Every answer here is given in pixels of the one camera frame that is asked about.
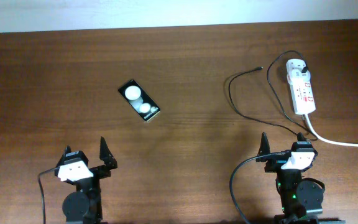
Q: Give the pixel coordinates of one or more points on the black Galaxy flip phone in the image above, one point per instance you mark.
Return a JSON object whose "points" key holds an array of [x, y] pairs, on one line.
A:
{"points": [[139, 100]]}

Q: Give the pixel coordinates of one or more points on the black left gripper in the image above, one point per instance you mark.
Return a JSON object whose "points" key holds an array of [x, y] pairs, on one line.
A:
{"points": [[105, 156]]}

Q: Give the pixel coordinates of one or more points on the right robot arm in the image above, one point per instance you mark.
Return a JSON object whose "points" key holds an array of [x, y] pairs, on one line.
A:
{"points": [[301, 197]]}

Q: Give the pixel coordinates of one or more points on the black base bar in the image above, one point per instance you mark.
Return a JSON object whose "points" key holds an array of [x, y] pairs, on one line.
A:
{"points": [[293, 219]]}

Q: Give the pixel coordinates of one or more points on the white power strip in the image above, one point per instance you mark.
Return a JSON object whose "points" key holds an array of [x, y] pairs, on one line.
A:
{"points": [[301, 93]]}

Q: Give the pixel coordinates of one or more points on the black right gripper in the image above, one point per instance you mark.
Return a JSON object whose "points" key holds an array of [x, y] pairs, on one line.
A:
{"points": [[275, 163]]}

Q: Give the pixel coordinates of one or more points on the white USB charger adapter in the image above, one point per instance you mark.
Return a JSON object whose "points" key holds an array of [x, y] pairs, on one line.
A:
{"points": [[297, 68]]}

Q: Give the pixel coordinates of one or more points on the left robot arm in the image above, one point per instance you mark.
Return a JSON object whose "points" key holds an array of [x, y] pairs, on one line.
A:
{"points": [[84, 205]]}

